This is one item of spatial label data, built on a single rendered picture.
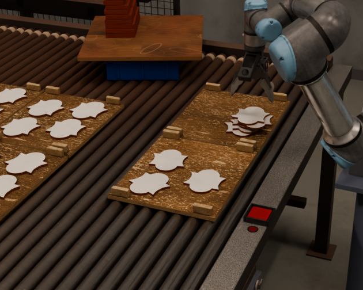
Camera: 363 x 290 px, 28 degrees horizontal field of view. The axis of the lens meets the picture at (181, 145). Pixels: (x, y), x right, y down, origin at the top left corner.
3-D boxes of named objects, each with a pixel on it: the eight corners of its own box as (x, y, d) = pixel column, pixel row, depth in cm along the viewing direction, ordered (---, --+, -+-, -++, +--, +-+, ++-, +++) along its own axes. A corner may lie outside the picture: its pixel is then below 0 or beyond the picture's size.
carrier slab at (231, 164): (257, 155, 242) (257, 151, 241) (215, 222, 209) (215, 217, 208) (162, 138, 254) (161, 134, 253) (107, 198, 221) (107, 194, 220)
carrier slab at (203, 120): (290, 104, 276) (290, 100, 275) (258, 154, 243) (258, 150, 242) (204, 91, 287) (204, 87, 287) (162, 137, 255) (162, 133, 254)
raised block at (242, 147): (254, 151, 242) (254, 144, 240) (252, 153, 240) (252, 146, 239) (237, 148, 244) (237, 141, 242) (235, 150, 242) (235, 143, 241)
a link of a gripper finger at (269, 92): (283, 93, 251) (268, 71, 249) (278, 100, 246) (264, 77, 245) (276, 96, 253) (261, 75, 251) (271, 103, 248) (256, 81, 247)
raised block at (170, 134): (180, 137, 251) (180, 130, 249) (178, 140, 249) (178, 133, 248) (164, 135, 253) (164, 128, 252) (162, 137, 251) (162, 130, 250)
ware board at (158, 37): (203, 18, 333) (203, 14, 332) (201, 60, 289) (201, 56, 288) (95, 19, 335) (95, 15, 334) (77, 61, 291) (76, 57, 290)
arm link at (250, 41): (262, 37, 237) (238, 34, 240) (261, 50, 239) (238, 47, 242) (269, 29, 243) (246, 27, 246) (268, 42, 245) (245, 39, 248)
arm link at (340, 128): (386, 152, 219) (324, 28, 184) (346, 180, 221) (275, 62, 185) (366, 130, 228) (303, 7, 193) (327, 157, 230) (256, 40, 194)
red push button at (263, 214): (272, 213, 213) (272, 209, 212) (266, 224, 208) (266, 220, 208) (252, 209, 215) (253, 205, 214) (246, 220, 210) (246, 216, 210)
